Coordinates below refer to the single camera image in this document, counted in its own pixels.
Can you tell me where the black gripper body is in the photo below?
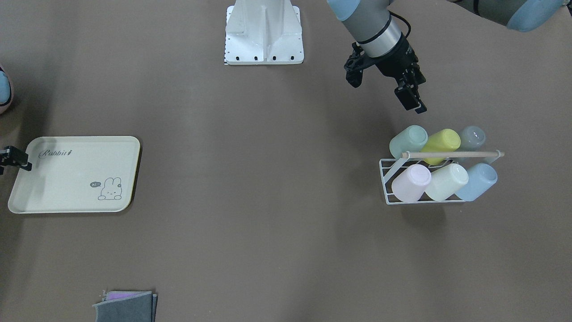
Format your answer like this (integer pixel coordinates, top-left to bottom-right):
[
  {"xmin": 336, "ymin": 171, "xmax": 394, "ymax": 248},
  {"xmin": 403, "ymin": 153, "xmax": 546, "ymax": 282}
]
[{"xmin": 376, "ymin": 34, "xmax": 426, "ymax": 89}]

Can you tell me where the green cup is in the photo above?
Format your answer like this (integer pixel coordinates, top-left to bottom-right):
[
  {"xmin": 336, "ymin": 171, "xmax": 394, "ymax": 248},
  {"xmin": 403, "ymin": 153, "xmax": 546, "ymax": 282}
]
[{"xmin": 389, "ymin": 125, "xmax": 429, "ymax": 159}]

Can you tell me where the cream rabbit serving tray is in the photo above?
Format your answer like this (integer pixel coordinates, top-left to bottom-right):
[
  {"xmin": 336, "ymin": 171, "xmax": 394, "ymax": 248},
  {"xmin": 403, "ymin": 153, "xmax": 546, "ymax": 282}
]
[{"xmin": 7, "ymin": 136, "xmax": 141, "ymax": 214}]

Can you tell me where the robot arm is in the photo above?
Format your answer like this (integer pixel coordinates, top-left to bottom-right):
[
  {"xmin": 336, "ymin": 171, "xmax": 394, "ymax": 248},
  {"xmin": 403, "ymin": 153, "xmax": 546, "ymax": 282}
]
[{"xmin": 328, "ymin": 0, "xmax": 571, "ymax": 114}]

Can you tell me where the yellow cup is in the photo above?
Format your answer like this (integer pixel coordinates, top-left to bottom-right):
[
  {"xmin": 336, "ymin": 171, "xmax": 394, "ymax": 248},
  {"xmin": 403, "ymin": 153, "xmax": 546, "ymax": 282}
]
[{"xmin": 421, "ymin": 129, "xmax": 461, "ymax": 153}]

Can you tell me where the grey cup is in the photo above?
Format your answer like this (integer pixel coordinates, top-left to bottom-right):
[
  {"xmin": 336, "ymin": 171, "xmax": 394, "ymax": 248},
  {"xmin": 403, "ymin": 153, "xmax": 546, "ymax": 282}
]
[{"xmin": 456, "ymin": 126, "xmax": 486, "ymax": 152}]

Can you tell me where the cream cup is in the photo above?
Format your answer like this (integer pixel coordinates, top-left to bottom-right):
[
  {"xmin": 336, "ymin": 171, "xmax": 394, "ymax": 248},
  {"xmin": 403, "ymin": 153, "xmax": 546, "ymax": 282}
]
[{"xmin": 425, "ymin": 163, "xmax": 469, "ymax": 202}]

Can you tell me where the pink cup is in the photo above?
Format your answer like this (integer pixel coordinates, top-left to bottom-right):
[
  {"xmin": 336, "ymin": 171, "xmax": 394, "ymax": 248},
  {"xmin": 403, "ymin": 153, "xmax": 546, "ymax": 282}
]
[{"xmin": 391, "ymin": 164, "xmax": 432, "ymax": 203}]

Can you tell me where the blue cup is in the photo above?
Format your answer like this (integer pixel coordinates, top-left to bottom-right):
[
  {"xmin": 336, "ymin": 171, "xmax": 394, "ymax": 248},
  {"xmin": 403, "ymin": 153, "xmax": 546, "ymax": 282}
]
[{"xmin": 455, "ymin": 163, "xmax": 498, "ymax": 202}]

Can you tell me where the folded grey cloth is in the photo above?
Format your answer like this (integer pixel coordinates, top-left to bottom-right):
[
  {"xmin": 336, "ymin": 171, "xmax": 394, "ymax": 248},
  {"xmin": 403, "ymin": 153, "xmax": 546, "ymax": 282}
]
[{"xmin": 93, "ymin": 291, "xmax": 158, "ymax": 322}]

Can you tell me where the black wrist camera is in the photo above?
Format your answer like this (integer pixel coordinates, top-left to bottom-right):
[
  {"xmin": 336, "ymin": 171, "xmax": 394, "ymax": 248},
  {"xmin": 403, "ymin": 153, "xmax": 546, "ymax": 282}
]
[{"xmin": 344, "ymin": 42, "xmax": 370, "ymax": 88}]

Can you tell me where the white wire cup rack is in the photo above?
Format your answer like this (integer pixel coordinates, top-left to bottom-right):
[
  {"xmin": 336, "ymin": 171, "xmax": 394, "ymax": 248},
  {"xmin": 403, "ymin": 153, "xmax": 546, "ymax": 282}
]
[{"xmin": 379, "ymin": 157, "xmax": 498, "ymax": 204}]

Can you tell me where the wooden rack handle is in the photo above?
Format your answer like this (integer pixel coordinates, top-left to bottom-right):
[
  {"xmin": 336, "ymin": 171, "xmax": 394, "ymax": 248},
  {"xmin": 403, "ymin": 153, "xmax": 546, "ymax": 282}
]
[{"xmin": 400, "ymin": 150, "xmax": 505, "ymax": 159}]

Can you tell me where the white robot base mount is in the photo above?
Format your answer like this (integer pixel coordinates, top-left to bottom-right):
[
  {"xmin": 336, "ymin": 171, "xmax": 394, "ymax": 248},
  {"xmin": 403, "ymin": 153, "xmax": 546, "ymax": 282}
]
[{"xmin": 223, "ymin": 0, "xmax": 305, "ymax": 65}]

